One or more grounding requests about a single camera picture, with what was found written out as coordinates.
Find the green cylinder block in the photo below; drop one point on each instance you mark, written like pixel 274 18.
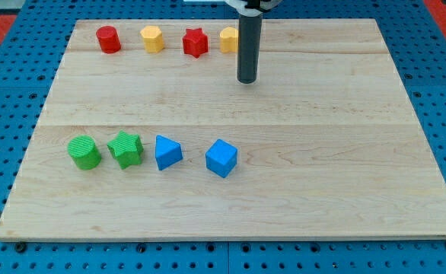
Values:
pixel 84 153

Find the white rod mount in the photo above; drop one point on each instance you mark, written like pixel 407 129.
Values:
pixel 253 8

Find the red star block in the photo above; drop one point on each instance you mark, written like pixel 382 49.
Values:
pixel 195 42

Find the blue cube block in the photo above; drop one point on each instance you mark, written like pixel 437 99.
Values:
pixel 221 158

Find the light wooden board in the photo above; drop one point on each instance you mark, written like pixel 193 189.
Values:
pixel 329 145

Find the yellow hexagon block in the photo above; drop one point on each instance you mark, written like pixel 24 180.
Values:
pixel 152 39

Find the red cylinder block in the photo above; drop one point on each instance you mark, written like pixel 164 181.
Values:
pixel 108 39

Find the yellow heart block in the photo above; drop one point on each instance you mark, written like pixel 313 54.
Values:
pixel 228 40

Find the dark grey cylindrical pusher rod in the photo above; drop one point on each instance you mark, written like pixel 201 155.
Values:
pixel 249 31

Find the blue triangle block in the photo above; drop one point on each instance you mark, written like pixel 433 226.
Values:
pixel 167 152

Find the green star block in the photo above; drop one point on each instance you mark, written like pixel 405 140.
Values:
pixel 126 149

